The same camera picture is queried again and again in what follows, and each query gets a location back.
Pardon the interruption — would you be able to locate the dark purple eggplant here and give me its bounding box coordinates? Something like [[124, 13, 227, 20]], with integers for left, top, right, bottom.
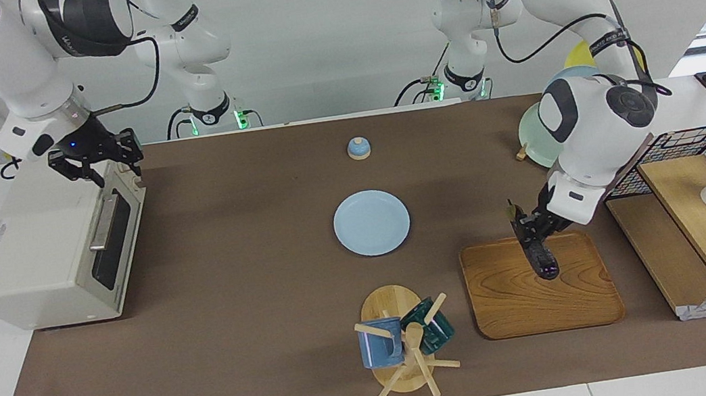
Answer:
[[506, 195, 561, 284]]

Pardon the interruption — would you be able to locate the oven door with handle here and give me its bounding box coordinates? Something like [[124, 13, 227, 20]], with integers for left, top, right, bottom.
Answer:
[[74, 156, 163, 321]]

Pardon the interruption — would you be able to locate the light blue plate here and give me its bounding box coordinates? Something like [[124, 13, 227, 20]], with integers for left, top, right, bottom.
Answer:
[[329, 185, 415, 261]]

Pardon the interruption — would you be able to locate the white toaster oven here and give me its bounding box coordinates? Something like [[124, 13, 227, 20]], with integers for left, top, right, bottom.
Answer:
[[0, 149, 163, 335]]

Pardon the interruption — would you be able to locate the wooden serving tray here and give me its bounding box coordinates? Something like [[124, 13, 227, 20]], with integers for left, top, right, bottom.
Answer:
[[457, 224, 628, 344]]

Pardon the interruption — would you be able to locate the mint green plate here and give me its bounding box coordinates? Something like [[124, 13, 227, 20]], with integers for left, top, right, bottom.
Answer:
[[514, 99, 569, 172]]

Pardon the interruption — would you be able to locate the dark green mug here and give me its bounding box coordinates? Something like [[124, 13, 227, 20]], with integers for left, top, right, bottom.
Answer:
[[398, 295, 458, 358]]

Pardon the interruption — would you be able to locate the pale blue racked plate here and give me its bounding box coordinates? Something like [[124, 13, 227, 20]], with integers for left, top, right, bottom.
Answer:
[[546, 64, 585, 86]]

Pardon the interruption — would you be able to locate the wooden mug tree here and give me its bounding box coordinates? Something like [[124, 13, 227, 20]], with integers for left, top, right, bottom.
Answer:
[[348, 277, 465, 396]]

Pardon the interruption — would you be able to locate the yellow plate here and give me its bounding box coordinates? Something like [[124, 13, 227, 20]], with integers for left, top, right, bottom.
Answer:
[[561, 32, 646, 83]]

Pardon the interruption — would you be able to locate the brown table mat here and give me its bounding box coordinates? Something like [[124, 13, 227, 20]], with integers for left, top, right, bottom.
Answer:
[[0, 70, 706, 396]]

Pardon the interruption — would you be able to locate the small blue bell wooden base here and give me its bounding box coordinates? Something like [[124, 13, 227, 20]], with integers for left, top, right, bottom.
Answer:
[[346, 136, 374, 162]]

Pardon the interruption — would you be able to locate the blue mug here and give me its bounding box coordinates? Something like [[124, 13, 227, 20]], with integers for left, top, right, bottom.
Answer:
[[356, 316, 407, 370]]

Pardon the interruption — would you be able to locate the black cable at right arm base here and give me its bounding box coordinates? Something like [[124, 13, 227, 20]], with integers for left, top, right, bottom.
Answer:
[[163, 105, 197, 141]]

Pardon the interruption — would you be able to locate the black cable at arm base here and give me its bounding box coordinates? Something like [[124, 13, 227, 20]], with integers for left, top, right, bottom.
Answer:
[[163, 105, 197, 141], [387, 42, 458, 108]]

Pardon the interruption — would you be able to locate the black oven power cable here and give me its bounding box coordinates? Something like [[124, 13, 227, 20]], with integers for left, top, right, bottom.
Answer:
[[0, 154, 27, 181]]

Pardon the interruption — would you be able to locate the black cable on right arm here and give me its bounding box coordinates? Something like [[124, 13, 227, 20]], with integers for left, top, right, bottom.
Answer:
[[82, 34, 167, 117]]

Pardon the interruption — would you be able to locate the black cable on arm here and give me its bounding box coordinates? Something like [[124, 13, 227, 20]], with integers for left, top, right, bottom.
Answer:
[[82, 34, 167, 117], [485, 0, 674, 119]]

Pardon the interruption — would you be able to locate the black wire basket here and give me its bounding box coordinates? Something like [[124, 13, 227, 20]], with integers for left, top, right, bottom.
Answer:
[[596, 125, 706, 280]]

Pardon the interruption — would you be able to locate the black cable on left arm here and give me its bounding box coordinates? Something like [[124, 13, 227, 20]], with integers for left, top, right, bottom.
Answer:
[[485, 0, 674, 119]]

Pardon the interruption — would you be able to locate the black cable at left arm base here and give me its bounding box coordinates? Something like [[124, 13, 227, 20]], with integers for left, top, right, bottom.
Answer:
[[387, 42, 458, 108]]

